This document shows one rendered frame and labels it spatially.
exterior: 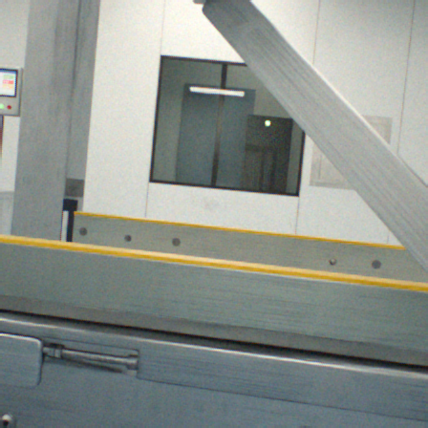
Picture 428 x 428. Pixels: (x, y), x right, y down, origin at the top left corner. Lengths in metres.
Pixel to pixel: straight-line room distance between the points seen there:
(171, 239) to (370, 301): 0.32
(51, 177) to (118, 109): 4.89
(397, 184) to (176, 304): 0.14
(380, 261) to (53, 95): 0.38
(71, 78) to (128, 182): 4.84
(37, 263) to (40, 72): 0.36
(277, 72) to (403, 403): 0.19
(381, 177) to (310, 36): 5.38
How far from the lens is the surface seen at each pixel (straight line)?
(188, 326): 0.35
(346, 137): 0.28
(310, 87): 0.30
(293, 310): 0.33
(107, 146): 5.54
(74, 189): 0.66
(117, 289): 0.34
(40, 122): 0.67
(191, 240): 0.61
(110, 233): 0.63
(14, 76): 3.20
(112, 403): 0.36
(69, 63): 0.67
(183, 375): 0.34
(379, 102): 5.66
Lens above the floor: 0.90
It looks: 3 degrees down
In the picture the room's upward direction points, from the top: 6 degrees clockwise
